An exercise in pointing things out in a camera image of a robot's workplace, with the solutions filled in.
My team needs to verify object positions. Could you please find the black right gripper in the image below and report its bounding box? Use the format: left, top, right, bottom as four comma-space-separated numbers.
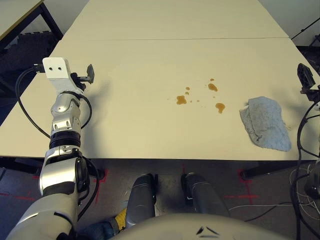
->
296, 63, 320, 102

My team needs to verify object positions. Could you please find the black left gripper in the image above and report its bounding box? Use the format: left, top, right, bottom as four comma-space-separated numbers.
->
70, 63, 95, 90

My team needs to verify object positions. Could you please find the light blue rag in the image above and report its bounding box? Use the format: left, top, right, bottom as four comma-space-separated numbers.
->
239, 96, 293, 152

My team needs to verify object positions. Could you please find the black tripod stand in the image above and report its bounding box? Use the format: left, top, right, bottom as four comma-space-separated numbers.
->
290, 14, 320, 48

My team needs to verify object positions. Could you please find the black foam floor mat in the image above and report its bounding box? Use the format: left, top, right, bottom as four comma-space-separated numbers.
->
0, 31, 63, 101

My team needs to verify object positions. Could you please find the black table foot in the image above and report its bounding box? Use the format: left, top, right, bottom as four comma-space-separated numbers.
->
239, 159, 306, 181

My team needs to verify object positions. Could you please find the red floor tape cross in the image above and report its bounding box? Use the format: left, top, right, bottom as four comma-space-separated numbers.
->
223, 169, 260, 201
91, 168, 110, 204

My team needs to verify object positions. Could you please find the grey robot left leg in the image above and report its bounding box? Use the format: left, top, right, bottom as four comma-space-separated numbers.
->
124, 173, 159, 230

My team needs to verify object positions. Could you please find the grey robot leg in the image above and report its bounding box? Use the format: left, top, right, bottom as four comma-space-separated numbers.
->
180, 171, 231, 219
124, 173, 159, 230

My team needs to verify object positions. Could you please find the red floor tape line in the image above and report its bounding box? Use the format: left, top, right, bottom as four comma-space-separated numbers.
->
0, 190, 36, 202

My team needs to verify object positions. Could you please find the yellow and blue floor object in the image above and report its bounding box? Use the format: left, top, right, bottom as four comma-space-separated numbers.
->
82, 206, 129, 239

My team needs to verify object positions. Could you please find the grey robot right leg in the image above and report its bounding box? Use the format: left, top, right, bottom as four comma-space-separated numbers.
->
180, 171, 231, 219

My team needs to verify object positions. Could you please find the grey robot torso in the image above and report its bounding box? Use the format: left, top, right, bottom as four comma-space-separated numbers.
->
107, 212, 263, 240

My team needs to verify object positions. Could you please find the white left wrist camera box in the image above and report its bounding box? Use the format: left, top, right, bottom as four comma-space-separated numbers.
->
41, 56, 85, 95

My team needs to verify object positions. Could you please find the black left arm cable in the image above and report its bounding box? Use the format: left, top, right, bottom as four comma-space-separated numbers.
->
15, 63, 101, 223

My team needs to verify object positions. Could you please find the side table with black frame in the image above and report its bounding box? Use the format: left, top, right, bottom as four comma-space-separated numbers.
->
0, 0, 64, 50

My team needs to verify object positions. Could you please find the thin white floor wire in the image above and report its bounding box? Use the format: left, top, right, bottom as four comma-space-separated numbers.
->
228, 161, 320, 226

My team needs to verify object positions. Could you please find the black floor cable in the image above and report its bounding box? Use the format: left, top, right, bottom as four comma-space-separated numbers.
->
243, 204, 299, 223

